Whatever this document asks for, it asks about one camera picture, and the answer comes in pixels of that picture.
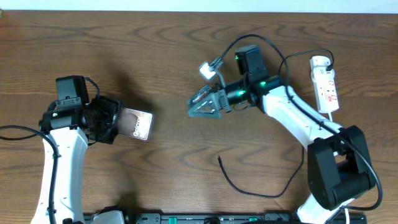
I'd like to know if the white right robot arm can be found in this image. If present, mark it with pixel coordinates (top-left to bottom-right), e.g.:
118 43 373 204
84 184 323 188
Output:
187 73 381 223

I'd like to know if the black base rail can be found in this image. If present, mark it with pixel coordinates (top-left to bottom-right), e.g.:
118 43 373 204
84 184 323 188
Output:
83 212 368 224

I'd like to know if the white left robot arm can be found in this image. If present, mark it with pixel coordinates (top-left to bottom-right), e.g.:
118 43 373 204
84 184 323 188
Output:
32 96 123 223

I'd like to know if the white USB charger adapter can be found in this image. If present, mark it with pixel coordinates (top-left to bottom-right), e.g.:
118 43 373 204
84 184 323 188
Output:
310 55 335 78

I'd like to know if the black USB charging cable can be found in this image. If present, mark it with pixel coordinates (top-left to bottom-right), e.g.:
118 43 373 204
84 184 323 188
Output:
216 49 335 199

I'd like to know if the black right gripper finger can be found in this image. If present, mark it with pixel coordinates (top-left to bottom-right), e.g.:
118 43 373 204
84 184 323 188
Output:
188 85 213 105
187 93 221 119

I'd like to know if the white power strip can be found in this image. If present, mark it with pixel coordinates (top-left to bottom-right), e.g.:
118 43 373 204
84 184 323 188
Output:
310 73 339 114

